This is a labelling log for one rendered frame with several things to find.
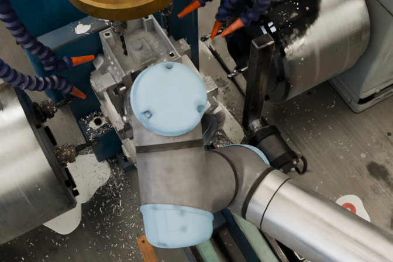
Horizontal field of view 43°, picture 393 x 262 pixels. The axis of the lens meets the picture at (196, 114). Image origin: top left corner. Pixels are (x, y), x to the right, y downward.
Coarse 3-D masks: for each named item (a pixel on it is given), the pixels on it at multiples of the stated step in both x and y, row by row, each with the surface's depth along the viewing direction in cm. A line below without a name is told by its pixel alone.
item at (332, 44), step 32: (224, 0) 99; (288, 0) 87; (320, 0) 88; (352, 0) 89; (256, 32) 91; (288, 32) 86; (320, 32) 88; (352, 32) 91; (288, 64) 88; (320, 64) 91; (352, 64) 97; (288, 96) 94
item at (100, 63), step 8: (96, 56) 92; (104, 56) 92; (96, 64) 92; (104, 64) 91; (208, 96) 87; (208, 104) 86; (216, 104) 87; (208, 112) 87; (216, 136) 98; (208, 144) 98
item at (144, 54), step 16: (112, 32) 88; (128, 32) 91; (144, 32) 91; (160, 32) 88; (112, 48) 89; (128, 48) 89; (144, 48) 87; (160, 48) 89; (112, 64) 88; (128, 64) 87; (144, 64) 86
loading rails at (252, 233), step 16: (224, 224) 101; (240, 224) 93; (208, 240) 91; (240, 240) 97; (256, 240) 91; (272, 240) 90; (192, 256) 90; (208, 256) 90; (256, 256) 90; (272, 256) 90
